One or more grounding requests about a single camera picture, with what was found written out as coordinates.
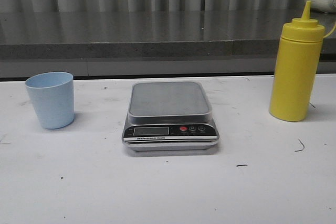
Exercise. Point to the grey stone counter ledge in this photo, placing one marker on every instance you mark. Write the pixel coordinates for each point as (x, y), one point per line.
(120, 44)

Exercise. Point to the yellow squeeze bottle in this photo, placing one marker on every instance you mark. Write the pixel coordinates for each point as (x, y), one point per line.
(298, 55)

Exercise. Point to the light blue plastic cup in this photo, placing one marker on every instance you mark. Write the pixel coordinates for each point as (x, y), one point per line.
(52, 96)

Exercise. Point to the silver digital kitchen scale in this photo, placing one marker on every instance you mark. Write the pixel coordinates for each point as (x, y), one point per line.
(169, 116)

